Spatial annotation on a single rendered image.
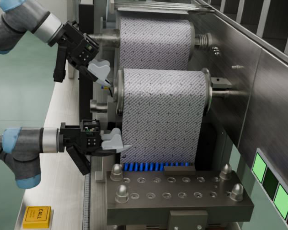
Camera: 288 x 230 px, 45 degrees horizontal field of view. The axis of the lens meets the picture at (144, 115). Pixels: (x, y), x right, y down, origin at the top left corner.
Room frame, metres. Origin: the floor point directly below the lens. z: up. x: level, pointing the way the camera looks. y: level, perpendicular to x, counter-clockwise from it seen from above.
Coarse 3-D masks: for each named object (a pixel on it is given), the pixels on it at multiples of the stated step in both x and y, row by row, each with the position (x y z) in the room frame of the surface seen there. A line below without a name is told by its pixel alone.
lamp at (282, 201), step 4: (280, 188) 0.60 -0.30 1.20; (280, 192) 0.60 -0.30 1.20; (284, 192) 0.59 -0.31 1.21; (276, 196) 0.61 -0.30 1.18; (280, 196) 0.59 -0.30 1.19; (284, 196) 0.58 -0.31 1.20; (276, 200) 0.60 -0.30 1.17; (280, 200) 0.59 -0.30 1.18; (284, 200) 0.58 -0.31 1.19; (276, 204) 0.60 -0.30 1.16; (280, 204) 0.59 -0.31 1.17; (284, 204) 0.57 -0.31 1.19; (280, 208) 0.58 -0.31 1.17; (284, 208) 0.57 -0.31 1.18; (284, 212) 0.57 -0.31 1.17; (284, 216) 0.56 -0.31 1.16
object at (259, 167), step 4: (256, 156) 0.73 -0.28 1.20; (256, 160) 0.72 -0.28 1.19; (260, 160) 0.70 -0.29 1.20; (256, 164) 0.72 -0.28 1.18; (260, 164) 0.70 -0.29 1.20; (264, 164) 0.68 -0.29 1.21; (256, 168) 0.71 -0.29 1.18; (260, 168) 0.70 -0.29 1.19; (264, 168) 0.68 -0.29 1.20; (256, 172) 0.71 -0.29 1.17; (260, 172) 0.69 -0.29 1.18; (260, 176) 0.69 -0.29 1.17; (260, 180) 0.68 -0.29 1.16
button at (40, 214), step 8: (32, 208) 0.77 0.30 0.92; (40, 208) 0.78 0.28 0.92; (48, 208) 0.78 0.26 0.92; (24, 216) 0.74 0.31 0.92; (32, 216) 0.74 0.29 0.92; (40, 216) 0.74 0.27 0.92; (48, 216) 0.75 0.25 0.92; (24, 224) 0.71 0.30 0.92; (32, 224) 0.72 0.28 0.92; (40, 224) 0.72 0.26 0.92; (48, 224) 0.73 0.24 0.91
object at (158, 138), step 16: (128, 128) 0.89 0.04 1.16; (144, 128) 0.90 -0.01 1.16; (160, 128) 0.90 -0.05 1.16; (176, 128) 0.91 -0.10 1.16; (192, 128) 0.92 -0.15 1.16; (144, 144) 0.90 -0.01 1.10; (160, 144) 0.91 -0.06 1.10; (176, 144) 0.91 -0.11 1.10; (192, 144) 0.92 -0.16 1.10; (128, 160) 0.89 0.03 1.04; (144, 160) 0.90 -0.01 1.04; (160, 160) 0.91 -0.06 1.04; (176, 160) 0.91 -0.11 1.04; (192, 160) 0.92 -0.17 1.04
